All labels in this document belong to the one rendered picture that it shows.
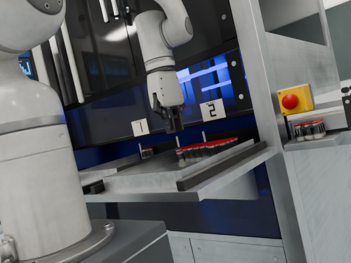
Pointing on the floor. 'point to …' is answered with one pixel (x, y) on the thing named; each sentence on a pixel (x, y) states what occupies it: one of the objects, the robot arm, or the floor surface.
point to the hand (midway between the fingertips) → (173, 124)
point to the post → (272, 130)
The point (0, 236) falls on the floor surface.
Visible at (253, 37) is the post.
